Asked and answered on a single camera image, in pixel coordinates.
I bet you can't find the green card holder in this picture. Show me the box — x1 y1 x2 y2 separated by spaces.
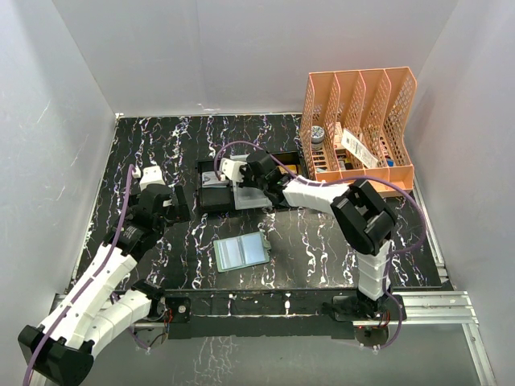
214 232 271 273

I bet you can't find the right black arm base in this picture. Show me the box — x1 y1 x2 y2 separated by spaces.
322 293 407 325

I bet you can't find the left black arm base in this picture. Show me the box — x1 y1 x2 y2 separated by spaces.
142 297 192 325

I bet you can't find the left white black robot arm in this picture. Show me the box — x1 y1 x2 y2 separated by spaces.
18 183 190 385

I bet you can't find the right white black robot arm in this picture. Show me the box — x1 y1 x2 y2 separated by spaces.
220 150 396 319

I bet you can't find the gold credit card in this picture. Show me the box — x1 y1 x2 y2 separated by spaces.
278 164 299 176

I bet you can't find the white middle tray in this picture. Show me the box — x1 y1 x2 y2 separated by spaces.
232 182 272 211

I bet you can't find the left black tray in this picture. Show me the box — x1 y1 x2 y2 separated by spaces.
196 159 234 214

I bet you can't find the black tray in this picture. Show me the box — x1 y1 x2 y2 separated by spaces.
196 159 234 214
272 151 308 177

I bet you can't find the right black tray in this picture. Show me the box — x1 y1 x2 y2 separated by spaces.
272 151 308 177

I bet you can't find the small round jar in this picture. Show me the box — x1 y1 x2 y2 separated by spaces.
311 125 326 151

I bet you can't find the white paper packet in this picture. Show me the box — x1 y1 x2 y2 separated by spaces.
341 129 378 169

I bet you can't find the orange file organizer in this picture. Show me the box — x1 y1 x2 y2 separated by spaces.
299 67 417 197

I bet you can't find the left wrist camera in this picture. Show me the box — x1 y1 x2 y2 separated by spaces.
132 166 165 191

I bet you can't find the aluminium frame rail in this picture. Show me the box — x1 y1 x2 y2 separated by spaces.
27 289 496 386

